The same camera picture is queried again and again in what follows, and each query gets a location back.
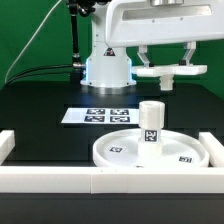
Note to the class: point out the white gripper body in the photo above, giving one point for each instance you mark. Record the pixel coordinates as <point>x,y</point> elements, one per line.
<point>151,22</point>

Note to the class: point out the white fence bar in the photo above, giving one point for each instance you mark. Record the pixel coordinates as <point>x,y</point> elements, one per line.
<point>213,147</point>
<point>93,180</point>
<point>7,143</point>

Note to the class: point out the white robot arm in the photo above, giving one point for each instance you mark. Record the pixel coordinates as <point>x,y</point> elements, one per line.
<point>109,68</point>

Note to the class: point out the white left fence bar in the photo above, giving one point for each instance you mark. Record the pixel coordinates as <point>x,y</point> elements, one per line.
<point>7,143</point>

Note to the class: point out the white right fence bar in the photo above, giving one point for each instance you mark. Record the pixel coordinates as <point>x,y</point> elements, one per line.
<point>213,147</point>

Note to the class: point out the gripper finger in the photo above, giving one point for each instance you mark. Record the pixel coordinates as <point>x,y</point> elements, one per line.
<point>142,54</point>
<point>190,48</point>

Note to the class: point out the white front fence bar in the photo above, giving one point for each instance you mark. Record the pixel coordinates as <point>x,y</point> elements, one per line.
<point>93,180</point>

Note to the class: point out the white cross-shaped table base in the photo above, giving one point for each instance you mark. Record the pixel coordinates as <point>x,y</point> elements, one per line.
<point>166,73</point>

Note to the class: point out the white marker sheet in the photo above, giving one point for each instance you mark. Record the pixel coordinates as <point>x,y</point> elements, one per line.
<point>101,116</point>

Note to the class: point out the white round table top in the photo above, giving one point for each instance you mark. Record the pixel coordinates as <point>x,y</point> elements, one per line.
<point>166,149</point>

